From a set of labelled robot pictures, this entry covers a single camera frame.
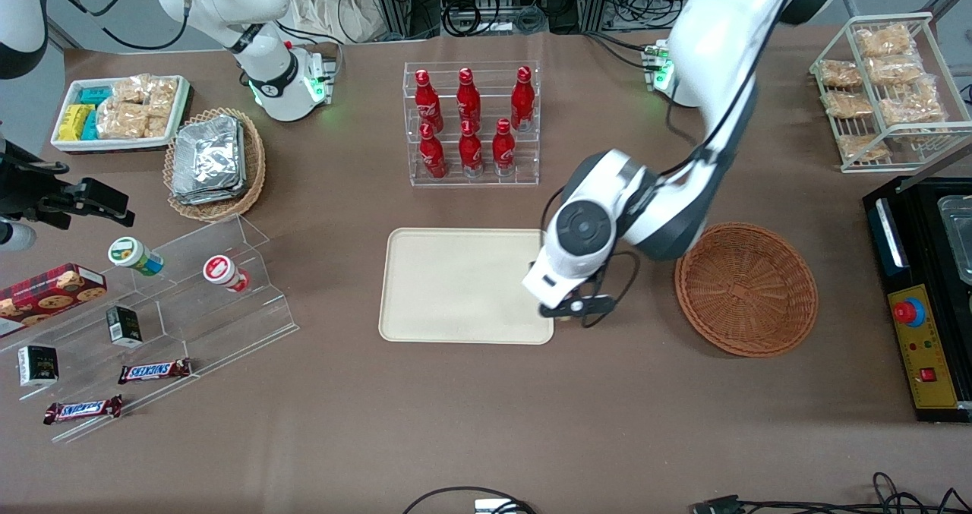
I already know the white rectangular snack tray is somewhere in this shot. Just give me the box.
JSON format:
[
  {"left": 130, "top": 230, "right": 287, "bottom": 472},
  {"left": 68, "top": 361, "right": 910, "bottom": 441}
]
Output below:
[{"left": 50, "top": 74, "right": 191, "bottom": 155}]

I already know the beige plastic tray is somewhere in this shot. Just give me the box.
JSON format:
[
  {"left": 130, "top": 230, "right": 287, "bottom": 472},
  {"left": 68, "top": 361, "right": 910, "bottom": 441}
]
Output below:
[{"left": 378, "top": 228, "right": 555, "bottom": 345}]

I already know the light wicker basket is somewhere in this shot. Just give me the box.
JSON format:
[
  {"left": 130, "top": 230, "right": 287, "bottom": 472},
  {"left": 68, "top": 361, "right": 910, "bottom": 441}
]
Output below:
[{"left": 163, "top": 107, "right": 267, "bottom": 222}]

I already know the brown wicker basket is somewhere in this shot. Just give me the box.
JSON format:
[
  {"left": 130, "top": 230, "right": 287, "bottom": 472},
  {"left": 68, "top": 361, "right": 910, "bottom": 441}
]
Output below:
[{"left": 674, "top": 222, "right": 819, "bottom": 358}]

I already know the green lid cup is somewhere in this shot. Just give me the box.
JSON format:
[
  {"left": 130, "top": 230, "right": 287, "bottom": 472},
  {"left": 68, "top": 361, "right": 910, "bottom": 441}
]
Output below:
[{"left": 108, "top": 237, "right": 165, "bottom": 277}]

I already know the yellow snack packet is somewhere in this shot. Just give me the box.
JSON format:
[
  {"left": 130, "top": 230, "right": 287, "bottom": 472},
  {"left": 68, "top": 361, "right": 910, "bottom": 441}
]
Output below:
[{"left": 58, "top": 104, "right": 96, "bottom": 142}]

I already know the clear rice cracker bag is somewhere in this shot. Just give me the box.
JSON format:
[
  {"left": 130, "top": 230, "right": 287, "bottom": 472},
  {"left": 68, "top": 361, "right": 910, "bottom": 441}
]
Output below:
[
  {"left": 147, "top": 78, "right": 180, "bottom": 118},
  {"left": 96, "top": 102, "right": 169, "bottom": 140},
  {"left": 112, "top": 74, "right": 152, "bottom": 106}
]

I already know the silver foil packet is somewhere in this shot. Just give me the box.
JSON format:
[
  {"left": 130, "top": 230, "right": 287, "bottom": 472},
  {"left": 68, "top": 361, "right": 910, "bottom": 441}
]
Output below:
[
  {"left": 172, "top": 184, "right": 248, "bottom": 207},
  {"left": 173, "top": 115, "right": 245, "bottom": 194}
]

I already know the red plaid cookie box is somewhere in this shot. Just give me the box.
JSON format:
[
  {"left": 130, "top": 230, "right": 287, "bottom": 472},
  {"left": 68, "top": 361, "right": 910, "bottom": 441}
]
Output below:
[{"left": 0, "top": 263, "right": 109, "bottom": 339}]

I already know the small dark box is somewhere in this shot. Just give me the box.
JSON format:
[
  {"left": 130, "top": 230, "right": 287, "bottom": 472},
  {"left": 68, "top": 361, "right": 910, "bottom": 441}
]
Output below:
[
  {"left": 17, "top": 345, "right": 60, "bottom": 388},
  {"left": 106, "top": 306, "right": 144, "bottom": 348}
]

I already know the red lid cup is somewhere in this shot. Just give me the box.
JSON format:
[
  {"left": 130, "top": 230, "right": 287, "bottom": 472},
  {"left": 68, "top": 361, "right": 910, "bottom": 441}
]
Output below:
[{"left": 202, "top": 254, "right": 252, "bottom": 294}]

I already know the clear acrylic bottle rack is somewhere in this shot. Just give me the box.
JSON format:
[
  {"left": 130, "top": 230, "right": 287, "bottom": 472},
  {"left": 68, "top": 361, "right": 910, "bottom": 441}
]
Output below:
[{"left": 403, "top": 61, "right": 541, "bottom": 188}]

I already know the red cola bottle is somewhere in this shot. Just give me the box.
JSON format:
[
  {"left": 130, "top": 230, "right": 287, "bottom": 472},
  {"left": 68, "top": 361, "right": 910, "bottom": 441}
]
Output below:
[
  {"left": 418, "top": 123, "right": 449, "bottom": 180},
  {"left": 510, "top": 66, "right": 536, "bottom": 132},
  {"left": 459, "top": 119, "right": 484, "bottom": 178},
  {"left": 414, "top": 69, "right": 444, "bottom": 132},
  {"left": 491, "top": 118, "right": 517, "bottom": 178},
  {"left": 456, "top": 68, "right": 482, "bottom": 129}
]

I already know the clear acrylic stepped display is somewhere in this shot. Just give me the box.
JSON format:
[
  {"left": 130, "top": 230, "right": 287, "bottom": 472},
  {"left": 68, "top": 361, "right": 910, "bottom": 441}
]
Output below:
[{"left": 0, "top": 214, "right": 300, "bottom": 445}]

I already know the snickers chocolate bar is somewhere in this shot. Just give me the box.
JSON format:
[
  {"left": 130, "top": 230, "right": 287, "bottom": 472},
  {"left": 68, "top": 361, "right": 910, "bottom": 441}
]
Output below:
[
  {"left": 118, "top": 358, "right": 193, "bottom": 386},
  {"left": 43, "top": 395, "right": 124, "bottom": 426}
]

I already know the beige cloth bag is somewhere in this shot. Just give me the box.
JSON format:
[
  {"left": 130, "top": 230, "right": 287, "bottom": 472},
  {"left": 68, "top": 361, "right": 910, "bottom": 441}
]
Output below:
[{"left": 287, "top": 0, "right": 390, "bottom": 45}]

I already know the bagged fried snack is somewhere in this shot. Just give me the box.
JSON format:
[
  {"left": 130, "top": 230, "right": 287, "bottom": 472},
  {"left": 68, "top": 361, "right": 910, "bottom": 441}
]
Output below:
[
  {"left": 822, "top": 90, "right": 875, "bottom": 119},
  {"left": 818, "top": 59, "right": 863, "bottom": 89},
  {"left": 867, "top": 55, "right": 925, "bottom": 87},
  {"left": 879, "top": 81, "right": 947, "bottom": 125},
  {"left": 855, "top": 24, "right": 915, "bottom": 58},
  {"left": 836, "top": 134, "right": 892, "bottom": 163}
]

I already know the black yellow control box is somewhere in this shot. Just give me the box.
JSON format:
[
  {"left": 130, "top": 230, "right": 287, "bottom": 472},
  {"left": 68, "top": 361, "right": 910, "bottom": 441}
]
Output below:
[{"left": 862, "top": 174, "right": 972, "bottom": 424}]

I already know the clear plastic container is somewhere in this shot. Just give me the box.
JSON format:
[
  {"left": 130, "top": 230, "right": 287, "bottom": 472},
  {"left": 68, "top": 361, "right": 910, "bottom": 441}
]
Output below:
[{"left": 937, "top": 194, "right": 972, "bottom": 285}]

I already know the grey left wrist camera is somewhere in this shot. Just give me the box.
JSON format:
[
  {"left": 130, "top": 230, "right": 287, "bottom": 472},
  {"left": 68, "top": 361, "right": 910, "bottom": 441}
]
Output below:
[{"left": 570, "top": 292, "right": 616, "bottom": 319}]

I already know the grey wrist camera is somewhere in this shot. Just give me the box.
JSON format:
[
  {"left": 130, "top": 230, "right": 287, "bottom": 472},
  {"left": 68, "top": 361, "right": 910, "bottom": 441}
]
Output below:
[
  {"left": 0, "top": 220, "right": 37, "bottom": 252},
  {"left": 570, "top": 292, "right": 616, "bottom": 319}
]

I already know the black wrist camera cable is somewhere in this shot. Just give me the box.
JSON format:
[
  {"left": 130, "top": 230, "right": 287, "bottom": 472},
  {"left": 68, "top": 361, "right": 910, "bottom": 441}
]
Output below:
[{"left": 541, "top": 186, "right": 640, "bottom": 326}]

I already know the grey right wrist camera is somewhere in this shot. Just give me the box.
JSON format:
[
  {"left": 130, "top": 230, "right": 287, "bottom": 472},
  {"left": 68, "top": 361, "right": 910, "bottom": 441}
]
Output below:
[{"left": 0, "top": 220, "right": 37, "bottom": 252}]

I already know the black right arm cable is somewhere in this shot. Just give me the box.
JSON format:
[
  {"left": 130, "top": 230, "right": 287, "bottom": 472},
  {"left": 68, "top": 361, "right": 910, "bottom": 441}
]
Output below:
[{"left": 47, "top": 0, "right": 192, "bottom": 52}]

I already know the black looped table cable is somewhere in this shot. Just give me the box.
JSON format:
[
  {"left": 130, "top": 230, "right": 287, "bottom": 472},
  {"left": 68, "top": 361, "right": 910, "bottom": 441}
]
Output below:
[{"left": 401, "top": 486, "right": 538, "bottom": 514}]

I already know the white wire rack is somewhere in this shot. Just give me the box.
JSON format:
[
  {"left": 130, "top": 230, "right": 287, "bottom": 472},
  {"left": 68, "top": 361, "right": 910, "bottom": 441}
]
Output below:
[{"left": 809, "top": 11, "right": 972, "bottom": 174}]

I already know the black cable bundle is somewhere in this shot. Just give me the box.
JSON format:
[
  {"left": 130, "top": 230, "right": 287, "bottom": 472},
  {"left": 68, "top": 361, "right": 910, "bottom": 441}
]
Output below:
[{"left": 690, "top": 471, "right": 972, "bottom": 514}]

